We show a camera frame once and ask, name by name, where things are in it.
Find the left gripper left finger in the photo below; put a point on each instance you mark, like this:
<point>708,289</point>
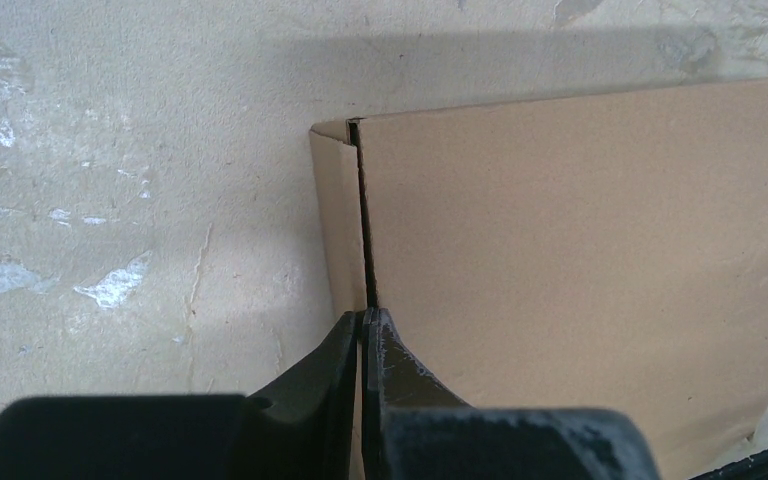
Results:
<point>296,427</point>

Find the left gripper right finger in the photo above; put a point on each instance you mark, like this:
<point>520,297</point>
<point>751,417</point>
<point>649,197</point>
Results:
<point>414,427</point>

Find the brown cardboard box sheet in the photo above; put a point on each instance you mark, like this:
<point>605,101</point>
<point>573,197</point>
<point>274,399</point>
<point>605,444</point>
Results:
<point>603,250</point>

